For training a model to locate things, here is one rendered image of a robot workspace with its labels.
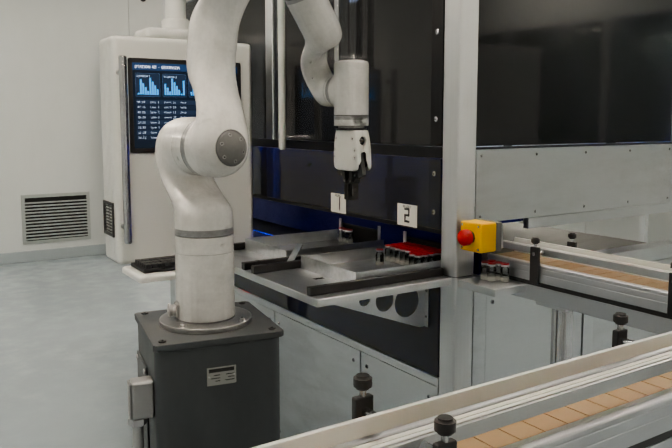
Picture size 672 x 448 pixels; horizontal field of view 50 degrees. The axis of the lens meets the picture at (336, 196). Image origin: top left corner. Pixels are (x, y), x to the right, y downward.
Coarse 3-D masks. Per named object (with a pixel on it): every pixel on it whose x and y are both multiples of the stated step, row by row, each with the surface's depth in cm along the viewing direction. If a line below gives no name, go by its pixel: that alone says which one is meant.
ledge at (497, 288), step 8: (464, 280) 178; (472, 280) 178; (480, 280) 178; (496, 280) 178; (512, 280) 178; (464, 288) 177; (472, 288) 175; (480, 288) 172; (488, 288) 170; (496, 288) 169; (504, 288) 170; (512, 288) 172; (520, 288) 173; (496, 296) 169
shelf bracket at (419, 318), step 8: (424, 296) 189; (336, 304) 174; (344, 304) 175; (352, 304) 177; (368, 304) 179; (392, 304) 184; (424, 304) 190; (368, 312) 180; (376, 312) 181; (384, 312) 182; (392, 312) 184; (416, 312) 188; (424, 312) 190; (400, 320) 186; (408, 320) 187; (416, 320) 189; (424, 320) 190
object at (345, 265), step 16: (304, 256) 191; (320, 256) 195; (336, 256) 198; (352, 256) 201; (368, 256) 204; (384, 256) 207; (320, 272) 184; (336, 272) 178; (352, 272) 172; (368, 272) 172; (384, 272) 175; (400, 272) 178
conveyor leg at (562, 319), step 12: (552, 312) 173; (564, 312) 171; (552, 324) 173; (564, 324) 171; (552, 336) 173; (564, 336) 171; (552, 348) 173; (564, 348) 172; (552, 360) 173; (564, 360) 172
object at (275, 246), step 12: (252, 240) 216; (264, 240) 224; (276, 240) 226; (288, 240) 228; (300, 240) 231; (312, 240) 233; (324, 240) 236; (336, 240) 236; (264, 252) 210; (276, 252) 204; (288, 252) 199; (300, 252) 201; (312, 252) 203
